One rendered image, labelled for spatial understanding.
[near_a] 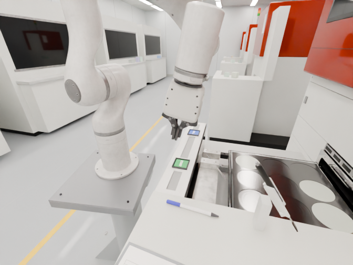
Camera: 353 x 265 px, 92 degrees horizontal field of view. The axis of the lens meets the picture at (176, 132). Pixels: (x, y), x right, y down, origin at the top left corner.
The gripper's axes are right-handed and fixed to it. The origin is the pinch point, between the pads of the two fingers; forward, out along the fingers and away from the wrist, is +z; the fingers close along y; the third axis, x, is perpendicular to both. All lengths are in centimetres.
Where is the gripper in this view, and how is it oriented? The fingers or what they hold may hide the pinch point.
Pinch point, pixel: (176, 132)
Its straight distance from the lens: 51.3
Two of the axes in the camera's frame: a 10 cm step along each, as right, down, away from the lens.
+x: -2.7, 4.4, -8.6
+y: -9.4, -3.0, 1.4
